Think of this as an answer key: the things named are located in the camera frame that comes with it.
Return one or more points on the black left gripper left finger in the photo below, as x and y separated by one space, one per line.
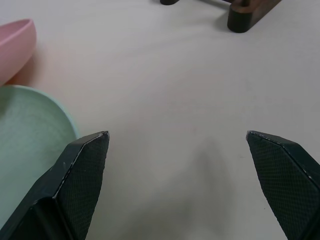
75 180

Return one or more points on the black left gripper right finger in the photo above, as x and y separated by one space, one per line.
285 175

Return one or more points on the dark wooden rack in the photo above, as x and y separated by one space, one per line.
246 15

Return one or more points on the green plate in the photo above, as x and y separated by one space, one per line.
27 140

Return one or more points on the pink bowl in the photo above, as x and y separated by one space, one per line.
13 47

